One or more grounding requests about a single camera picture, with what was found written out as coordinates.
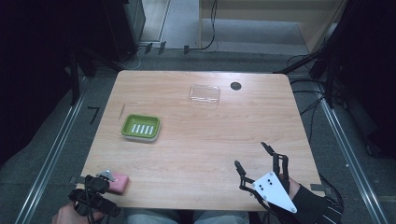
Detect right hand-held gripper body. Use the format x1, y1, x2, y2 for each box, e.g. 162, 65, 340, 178
251, 170, 299, 216

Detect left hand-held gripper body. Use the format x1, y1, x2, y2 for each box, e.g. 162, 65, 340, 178
68, 169, 122, 218

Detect pink soap bar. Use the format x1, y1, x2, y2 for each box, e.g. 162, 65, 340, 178
106, 172, 130, 196

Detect person's right hand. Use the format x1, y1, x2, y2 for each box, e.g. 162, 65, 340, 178
279, 174, 302, 201

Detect person's left hand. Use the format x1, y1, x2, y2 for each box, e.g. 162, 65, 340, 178
50, 201, 106, 224

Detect green soap dish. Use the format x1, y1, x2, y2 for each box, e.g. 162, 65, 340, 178
120, 113, 163, 144

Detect clear plastic lid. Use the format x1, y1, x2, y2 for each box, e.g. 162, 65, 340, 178
188, 83, 221, 106

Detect black metal stand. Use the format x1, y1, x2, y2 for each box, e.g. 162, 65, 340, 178
273, 31, 340, 109
64, 46, 125, 106

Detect light wooden shelf unit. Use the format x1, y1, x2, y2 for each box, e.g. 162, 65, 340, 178
198, 0, 348, 54

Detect black cabinet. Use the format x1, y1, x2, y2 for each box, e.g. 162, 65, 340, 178
101, 0, 147, 63

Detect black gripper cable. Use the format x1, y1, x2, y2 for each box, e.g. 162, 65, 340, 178
81, 175, 100, 224

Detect metal floor rail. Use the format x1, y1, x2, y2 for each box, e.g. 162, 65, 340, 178
318, 97, 390, 224
14, 77, 90, 224

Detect black floor cables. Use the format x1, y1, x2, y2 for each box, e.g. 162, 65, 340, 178
286, 54, 347, 144

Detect white floor cable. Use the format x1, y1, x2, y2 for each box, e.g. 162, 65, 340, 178
117, 46, 148, 71

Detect black hanging cable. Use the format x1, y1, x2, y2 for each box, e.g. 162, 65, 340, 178
188, 0, 219, 51

